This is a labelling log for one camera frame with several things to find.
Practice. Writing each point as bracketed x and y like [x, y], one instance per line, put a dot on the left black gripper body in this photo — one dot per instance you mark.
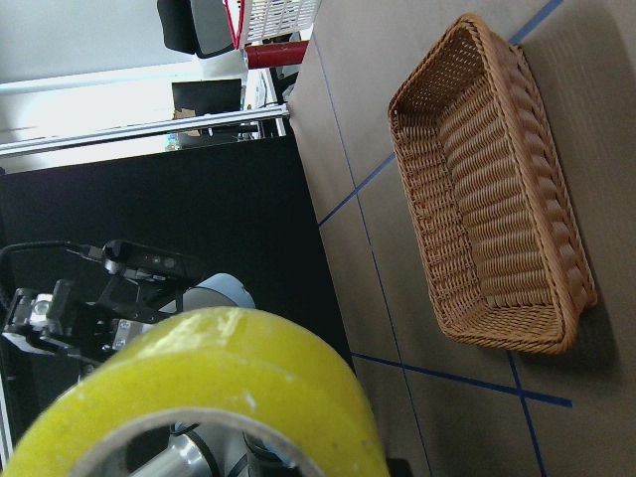
[102, 328]

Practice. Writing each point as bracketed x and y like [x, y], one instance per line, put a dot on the white plastic crate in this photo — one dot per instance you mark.
[257, 20]

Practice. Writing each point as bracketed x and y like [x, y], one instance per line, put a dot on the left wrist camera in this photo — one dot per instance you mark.
[147, 263]

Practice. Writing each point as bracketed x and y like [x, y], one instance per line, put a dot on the aluminium frame post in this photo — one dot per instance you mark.
[54, 143]

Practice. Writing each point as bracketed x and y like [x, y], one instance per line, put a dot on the brown wicker basket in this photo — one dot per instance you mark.
[497, 236]

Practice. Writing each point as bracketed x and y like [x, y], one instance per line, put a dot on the yellow tape roll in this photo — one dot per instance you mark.
[341, 433]

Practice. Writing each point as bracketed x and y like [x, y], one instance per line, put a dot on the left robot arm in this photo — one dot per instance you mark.
[225, 367]

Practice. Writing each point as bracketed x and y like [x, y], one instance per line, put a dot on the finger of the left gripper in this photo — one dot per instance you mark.
[44, 341]
[36, 309]

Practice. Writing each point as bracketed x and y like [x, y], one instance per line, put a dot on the red cylinder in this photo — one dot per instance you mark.
[275, 55]

